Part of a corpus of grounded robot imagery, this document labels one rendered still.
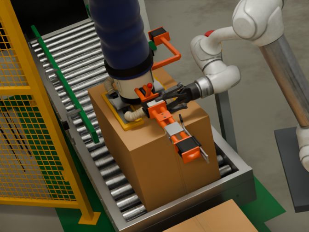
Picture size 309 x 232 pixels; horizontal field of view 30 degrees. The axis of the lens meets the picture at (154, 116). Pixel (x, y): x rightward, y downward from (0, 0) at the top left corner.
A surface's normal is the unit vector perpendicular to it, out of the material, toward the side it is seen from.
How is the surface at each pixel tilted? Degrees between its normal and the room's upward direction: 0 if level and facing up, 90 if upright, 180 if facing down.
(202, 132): 90
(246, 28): 84
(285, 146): 0
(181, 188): 90
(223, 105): 90
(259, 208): 0
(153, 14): 0
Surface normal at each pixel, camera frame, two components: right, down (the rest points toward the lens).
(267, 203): -0.21, -0.78
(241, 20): -0.57, 0.57
